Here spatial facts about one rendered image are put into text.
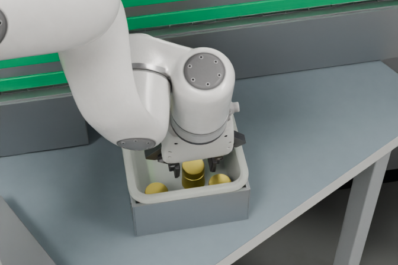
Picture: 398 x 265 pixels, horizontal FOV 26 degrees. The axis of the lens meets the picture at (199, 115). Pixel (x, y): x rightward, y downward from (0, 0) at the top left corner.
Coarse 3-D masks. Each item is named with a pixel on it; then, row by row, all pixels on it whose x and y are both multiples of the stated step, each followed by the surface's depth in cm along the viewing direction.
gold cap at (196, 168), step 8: (200, 160) 128; (184, 168) 127; (192, 168) 127; (200, 168) 127; (184, 176) 128; (192, 176) 127; (200, 176) 127; (184, 184) 129; (192, 184) 128; (200, 184) 129
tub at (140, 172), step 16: (128, 160) 125; (144, 160) 134; (224, 160) 133; (240, 160) 125; (128, 176) 123; (144, 176) 132; (160, 176) 132; (208, 176) 132; (240, 176) 123; (144, 192) 130; (176, 192) 121; (192, 192) 121; (208, 192) 121; (224, 192) 122
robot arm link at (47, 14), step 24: (0, 0) 68; (24, 0) 70; (48, 0) 72; (72, 0) 73; (96, 0) 75; (0, 24) 69; (24, 24) 71; (48, 24) 73; (72, 24) 75; (96, 24) 77; (0, 48) 71; (24, 48) 73; (48, 48) 75; (72, 48) 78
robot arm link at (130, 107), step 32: (128, 32) 91; (64, 64) 92; (96, 64) 90; (128, 64) 91; (96, 96) 92; (128, 96) 92; (160, 96) 100; (96, 128) 97; (128, 128) 96; (160, 128) 98
